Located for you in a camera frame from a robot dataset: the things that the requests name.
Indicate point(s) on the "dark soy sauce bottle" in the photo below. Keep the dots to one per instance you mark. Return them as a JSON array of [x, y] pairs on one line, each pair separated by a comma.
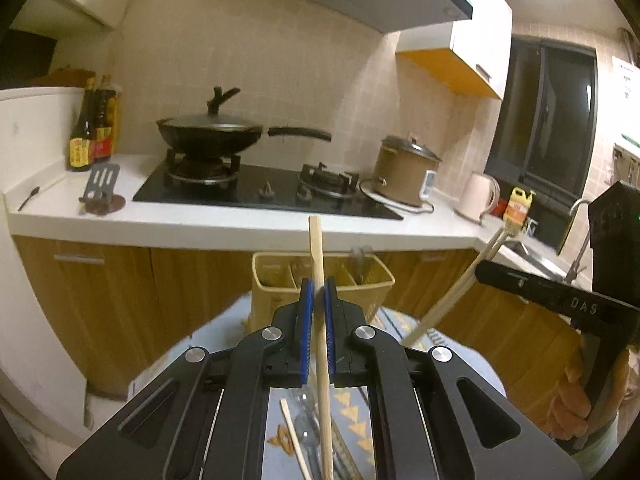
[[81, 145]]

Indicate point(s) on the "black burner grate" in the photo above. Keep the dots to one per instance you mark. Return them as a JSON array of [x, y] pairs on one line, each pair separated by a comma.
[[327, 180], [202, 170]]

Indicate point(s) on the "wooden chopstick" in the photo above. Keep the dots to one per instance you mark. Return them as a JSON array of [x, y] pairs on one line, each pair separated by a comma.
[[435, 305], [450, 305], [316, 250], [295, 435]]

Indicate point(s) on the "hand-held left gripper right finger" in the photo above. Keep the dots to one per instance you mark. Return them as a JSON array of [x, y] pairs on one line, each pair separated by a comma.
[[328, 330]]

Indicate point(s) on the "beige plastic utensil basket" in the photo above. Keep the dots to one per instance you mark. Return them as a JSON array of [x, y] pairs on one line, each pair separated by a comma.
[[370, 295]]

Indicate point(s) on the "yellow detergent bottle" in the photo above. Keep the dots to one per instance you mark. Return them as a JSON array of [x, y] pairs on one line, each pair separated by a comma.
[[517, 207]]

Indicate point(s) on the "metal faucet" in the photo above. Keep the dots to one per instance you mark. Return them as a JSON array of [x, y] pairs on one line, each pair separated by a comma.
[[575, 230]]

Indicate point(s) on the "black wok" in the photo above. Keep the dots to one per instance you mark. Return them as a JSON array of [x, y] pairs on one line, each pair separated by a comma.
[[210, 140]]

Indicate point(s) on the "small black spoon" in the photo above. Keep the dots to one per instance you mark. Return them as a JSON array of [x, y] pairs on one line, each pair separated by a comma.
[[29, 199]]

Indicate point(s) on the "steel sink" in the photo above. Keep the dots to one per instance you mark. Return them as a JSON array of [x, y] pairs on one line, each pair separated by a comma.
[[530, 257]]

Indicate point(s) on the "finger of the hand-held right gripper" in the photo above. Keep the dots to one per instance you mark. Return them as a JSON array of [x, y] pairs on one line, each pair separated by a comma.
[[520, 285]]

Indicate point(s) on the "white refrigerator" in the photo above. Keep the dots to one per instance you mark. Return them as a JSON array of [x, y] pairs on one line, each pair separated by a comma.
[[35, 270]]

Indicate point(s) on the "blue patterned tablecloth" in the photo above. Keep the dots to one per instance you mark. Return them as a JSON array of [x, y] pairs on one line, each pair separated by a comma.
[[470, 365]]

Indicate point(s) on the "cardboard box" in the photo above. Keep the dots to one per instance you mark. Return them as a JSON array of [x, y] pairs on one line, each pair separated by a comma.
[[65, 79]]

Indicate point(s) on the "small metal spoon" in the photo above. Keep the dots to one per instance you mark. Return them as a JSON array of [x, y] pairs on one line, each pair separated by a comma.
[[359, 257]]

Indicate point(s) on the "dark window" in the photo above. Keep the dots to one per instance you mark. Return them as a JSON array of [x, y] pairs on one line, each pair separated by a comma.
[[545, 125]]

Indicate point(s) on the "wooden kitchen base cabinet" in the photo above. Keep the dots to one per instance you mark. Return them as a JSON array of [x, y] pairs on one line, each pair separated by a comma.
[[100, 300]]

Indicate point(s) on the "black glass gas stove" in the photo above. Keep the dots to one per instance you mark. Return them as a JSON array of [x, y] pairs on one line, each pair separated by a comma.
[[270, 200]]

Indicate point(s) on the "white wall notice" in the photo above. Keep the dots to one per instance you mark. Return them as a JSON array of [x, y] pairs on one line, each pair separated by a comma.
[[627, 80]]

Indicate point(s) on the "red label sauce bottle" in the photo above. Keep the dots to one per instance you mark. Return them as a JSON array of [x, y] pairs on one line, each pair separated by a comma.
[[104, 130]]

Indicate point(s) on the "stove knob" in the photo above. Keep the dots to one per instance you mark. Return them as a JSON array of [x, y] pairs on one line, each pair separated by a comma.
[[303, 193], [266, 191]]

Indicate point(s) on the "yellow oil bottle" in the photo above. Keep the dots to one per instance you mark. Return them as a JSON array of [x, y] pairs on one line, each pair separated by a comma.
[[118, 120]]

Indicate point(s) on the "person's right forearm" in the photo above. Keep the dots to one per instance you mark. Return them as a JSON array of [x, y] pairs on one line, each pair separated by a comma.
[[600, 460]]

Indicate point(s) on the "pale pink electric kettle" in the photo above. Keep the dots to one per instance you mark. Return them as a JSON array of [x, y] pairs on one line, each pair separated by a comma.
[[475, 197]]

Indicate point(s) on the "black slotted spatula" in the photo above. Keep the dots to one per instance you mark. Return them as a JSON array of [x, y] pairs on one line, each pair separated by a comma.
[[102, 185]]

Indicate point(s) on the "white yellow wall cabinet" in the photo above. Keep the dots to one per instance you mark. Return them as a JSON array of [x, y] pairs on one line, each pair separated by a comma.
[[480, 25]]

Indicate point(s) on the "black wok lid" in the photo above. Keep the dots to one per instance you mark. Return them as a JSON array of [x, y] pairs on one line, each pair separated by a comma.
[[210, 120]]

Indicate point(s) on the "brown rice cooker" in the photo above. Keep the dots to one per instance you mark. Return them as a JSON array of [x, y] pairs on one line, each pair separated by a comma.
[[400, 175]]

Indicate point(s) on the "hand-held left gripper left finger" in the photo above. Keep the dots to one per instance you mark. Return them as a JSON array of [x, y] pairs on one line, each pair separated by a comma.
[[307, 330]]

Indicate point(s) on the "person's right hand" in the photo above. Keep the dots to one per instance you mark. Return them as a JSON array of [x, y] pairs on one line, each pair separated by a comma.
[[567, 400]]

